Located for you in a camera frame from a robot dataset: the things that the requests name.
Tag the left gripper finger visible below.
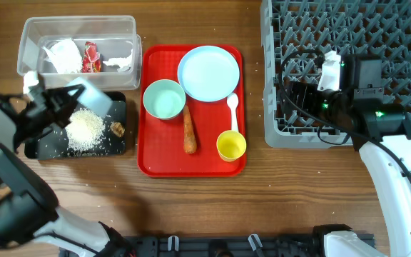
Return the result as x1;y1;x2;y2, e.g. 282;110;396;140
46;84;85;107
53;103;78;129

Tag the white rice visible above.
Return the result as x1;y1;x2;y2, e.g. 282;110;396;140
39;108;121;158

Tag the blue bowl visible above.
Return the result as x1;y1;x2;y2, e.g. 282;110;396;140
66;78;113;117

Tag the red snack wrapper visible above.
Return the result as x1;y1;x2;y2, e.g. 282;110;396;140
81;41;101;73

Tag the brown food scrap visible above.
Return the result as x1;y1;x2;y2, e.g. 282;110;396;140
110;122;125;138

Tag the small white tissue piece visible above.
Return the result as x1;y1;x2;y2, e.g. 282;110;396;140
102;50;133;73

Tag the yellow cup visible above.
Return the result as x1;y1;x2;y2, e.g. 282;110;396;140
216;130;247;162

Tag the light blue plate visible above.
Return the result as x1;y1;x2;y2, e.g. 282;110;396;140
177;46;240;102

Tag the green bowl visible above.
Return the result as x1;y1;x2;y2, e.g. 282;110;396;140
143;79;186;120

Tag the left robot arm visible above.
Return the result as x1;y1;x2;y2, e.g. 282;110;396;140
0;84;137;256

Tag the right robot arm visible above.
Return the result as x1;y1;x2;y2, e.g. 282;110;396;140
278;49;411;256

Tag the black waste tray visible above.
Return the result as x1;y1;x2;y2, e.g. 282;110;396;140
24;91;128;160

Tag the grey dishwasher rack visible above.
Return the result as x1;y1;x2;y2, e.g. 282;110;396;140
260;0;411;148

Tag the white plastic spoon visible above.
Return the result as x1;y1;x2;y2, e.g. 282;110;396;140
226;93;239;132

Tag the clear plastic bin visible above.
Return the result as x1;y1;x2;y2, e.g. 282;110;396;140
17;15;142;91

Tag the red serving tray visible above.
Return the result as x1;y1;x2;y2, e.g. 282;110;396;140
137;45;246;178

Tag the orange carrot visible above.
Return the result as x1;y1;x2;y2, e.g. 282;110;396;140
183;106;197;154

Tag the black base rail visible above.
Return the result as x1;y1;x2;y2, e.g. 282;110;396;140
59;234;377;257

